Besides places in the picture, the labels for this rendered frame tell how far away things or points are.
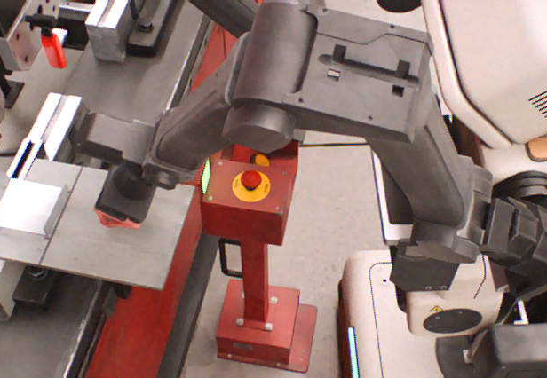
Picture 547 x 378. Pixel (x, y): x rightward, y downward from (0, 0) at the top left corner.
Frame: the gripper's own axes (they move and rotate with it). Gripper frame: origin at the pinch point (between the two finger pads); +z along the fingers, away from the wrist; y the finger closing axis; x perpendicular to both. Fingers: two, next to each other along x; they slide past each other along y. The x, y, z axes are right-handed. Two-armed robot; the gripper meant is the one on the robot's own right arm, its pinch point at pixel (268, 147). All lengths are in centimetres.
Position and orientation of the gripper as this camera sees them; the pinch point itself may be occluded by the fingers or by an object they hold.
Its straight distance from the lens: 148.7
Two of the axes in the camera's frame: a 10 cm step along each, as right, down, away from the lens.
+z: -2.5, 5.1, 8.2
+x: -1.7, 8.1, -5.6
